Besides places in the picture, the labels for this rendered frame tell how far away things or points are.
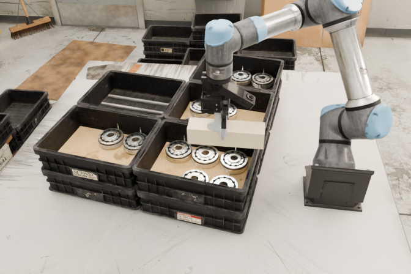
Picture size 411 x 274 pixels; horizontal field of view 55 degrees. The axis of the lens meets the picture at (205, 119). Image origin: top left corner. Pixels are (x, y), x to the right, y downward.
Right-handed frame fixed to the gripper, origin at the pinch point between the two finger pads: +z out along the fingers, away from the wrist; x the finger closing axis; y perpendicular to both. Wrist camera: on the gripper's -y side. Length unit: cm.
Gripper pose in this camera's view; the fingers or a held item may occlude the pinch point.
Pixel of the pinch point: (225, 129)
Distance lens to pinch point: 124.8
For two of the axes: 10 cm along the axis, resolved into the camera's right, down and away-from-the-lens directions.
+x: -1.4, 6.0, -7.9
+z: 0.2, 8.0, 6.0
